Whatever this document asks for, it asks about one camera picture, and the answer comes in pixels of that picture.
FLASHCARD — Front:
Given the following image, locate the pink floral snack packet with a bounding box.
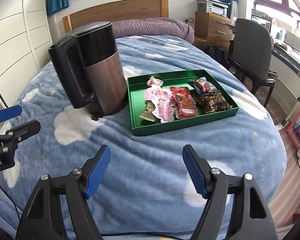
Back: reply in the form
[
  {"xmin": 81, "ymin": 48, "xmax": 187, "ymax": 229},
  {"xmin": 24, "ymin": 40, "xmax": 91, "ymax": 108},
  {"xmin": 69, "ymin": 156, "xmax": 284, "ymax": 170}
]
[{"xmin": 143, "ymin": 84, "xmax": 175, "ymax": 123}]

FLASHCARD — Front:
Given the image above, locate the small pink striped candy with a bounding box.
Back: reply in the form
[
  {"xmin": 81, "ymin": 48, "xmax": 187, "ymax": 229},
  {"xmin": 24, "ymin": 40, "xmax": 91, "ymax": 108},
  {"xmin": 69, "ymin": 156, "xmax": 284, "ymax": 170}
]
[{"xmin": 147, "ymin": 76, "xmax": 164, "ymax": 87}]

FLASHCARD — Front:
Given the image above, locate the red white long snack packet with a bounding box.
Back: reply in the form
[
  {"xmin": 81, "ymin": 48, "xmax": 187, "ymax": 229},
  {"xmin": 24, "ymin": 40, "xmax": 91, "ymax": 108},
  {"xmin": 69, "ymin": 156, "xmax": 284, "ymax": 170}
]
[{"xmin": 170, "ymin": 87, "xmax": 198, "ymax": 119}]

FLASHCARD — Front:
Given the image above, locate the blue white cookie packet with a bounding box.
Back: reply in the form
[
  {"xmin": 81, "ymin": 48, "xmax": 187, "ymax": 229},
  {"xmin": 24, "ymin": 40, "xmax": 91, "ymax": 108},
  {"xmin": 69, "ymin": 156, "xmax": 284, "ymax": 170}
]
[{"xmin": 189, "ymin": 77, "xmax": 220, "ymax": 96}]

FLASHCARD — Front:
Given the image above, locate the white wardrobe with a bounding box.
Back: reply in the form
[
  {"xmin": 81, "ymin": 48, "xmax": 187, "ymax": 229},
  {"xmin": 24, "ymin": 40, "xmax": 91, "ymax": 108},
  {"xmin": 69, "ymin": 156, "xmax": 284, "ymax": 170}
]
[{"xmin": 0, "ymin": 0, "xmax": 52, "ymax": 107}]

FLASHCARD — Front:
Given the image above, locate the small olive green packet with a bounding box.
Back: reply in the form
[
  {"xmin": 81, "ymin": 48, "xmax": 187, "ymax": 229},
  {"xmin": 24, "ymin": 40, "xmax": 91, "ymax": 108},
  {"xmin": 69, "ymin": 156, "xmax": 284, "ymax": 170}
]
[{"xmin": 139, "ymin": 100, "xmax": 155, "ymax": 122}]

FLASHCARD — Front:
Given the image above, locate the black bronze electric kettle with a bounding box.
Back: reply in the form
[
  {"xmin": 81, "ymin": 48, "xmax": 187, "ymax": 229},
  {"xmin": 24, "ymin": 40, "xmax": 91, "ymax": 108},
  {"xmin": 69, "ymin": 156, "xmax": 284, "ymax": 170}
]
[{"xmin": 49, "ymin": 22, "xmax": 128, "ymax": 120}]

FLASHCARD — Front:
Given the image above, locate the green cardboard tray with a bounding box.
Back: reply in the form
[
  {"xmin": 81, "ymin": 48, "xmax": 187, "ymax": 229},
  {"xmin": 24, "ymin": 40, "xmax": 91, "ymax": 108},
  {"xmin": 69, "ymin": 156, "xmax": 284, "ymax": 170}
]
[{"xmin": 127, "ymin": 70, "xmax": 239, "ymax": 136}]

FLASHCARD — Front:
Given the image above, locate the brown nutritious snack packet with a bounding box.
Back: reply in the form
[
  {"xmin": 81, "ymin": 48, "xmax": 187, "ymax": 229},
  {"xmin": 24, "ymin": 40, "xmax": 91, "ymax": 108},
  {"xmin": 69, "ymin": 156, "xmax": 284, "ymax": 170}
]
[{"xmin": 197, "ymin": 92, "xmax": 233, "ymax": 114}]

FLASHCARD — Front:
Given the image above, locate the white desk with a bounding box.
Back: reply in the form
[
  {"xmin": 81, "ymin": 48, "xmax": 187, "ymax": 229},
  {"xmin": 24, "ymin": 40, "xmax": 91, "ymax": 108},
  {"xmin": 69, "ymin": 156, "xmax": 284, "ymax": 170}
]
[{"xmin": 251, "ymin": 8, "xmax": 300, "ymax": 128}]

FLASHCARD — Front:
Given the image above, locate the purple duvet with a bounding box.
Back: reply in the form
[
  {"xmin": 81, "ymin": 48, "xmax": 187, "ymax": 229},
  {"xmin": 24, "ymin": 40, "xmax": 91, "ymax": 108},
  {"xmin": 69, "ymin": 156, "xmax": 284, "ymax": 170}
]
[{"xmin": 112, "ymin": 17, "xmax": 194, "ymax": 44}]

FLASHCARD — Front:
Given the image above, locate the dark grey chair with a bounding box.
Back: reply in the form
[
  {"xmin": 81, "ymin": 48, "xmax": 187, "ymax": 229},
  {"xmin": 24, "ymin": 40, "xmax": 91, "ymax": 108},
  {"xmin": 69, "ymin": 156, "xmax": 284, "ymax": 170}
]
[{"xmin": 226, "ymin": 18, "xmax": 278, "ymax": 107}]

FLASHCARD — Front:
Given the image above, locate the wooden headboard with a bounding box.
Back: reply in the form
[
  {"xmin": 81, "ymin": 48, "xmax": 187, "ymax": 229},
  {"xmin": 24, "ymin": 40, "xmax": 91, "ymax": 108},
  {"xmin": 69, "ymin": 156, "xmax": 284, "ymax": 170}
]
[{"xmin": 63, "ymin": 0, "xmax": 169, "ymax": 33}]

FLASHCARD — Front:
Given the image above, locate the wooden drawer cabinet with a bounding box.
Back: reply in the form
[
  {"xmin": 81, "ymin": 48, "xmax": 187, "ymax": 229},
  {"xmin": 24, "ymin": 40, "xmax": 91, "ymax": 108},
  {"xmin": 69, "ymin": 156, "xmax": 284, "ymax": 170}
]
[{"xmin": 193, "ymin": 11, "xmax": 232, "ymax": 51}]

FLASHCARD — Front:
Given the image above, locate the grey white printer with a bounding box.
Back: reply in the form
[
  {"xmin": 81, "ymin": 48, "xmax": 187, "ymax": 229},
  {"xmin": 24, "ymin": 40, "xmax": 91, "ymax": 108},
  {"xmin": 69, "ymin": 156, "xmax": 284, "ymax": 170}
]
[{"xmin": 197, "ymin": 0, "xmax": 229, "ymax": 17}]

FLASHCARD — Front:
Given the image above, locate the black cable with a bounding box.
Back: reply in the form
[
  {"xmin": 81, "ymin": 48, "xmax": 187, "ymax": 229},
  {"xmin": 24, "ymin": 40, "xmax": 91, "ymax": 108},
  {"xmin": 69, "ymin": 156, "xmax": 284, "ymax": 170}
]
[{"xmin": 0, "ymin": 184, "xmax": 23, "ymax": 230}]

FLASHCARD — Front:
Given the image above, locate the wall power socket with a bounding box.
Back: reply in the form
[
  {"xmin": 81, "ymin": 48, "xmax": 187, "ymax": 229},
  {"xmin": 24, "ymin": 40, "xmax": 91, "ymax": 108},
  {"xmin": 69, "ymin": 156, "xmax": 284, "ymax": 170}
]
[{"xmin": 183, "ymin": 17, "xmax": 194, "ymax": 23}]

